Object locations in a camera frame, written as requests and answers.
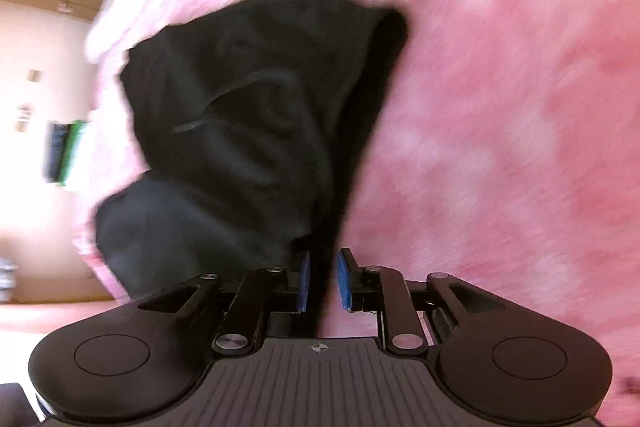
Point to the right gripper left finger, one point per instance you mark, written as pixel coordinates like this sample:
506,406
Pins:
266,304

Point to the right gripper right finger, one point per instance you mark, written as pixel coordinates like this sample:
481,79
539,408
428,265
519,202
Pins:
384,292

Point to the black garment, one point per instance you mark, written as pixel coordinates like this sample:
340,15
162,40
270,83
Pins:
252,121

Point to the pink rose blanket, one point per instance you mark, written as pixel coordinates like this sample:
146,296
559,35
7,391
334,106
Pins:
507,154

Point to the green black object on floor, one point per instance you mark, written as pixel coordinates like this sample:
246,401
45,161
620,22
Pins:
62,145

